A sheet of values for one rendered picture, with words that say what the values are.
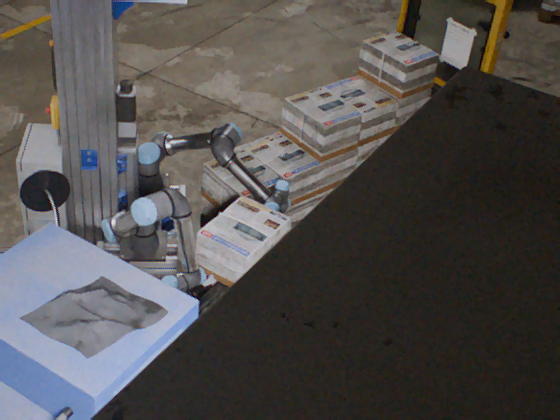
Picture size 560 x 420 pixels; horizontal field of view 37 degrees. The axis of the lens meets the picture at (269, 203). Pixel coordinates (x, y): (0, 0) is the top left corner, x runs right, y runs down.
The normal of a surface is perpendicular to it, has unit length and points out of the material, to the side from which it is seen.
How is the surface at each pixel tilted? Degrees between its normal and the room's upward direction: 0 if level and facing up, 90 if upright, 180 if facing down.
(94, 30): 90
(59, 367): 0
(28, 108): 0
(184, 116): 0
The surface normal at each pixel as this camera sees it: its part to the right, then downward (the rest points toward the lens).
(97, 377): 0.08, -0.80
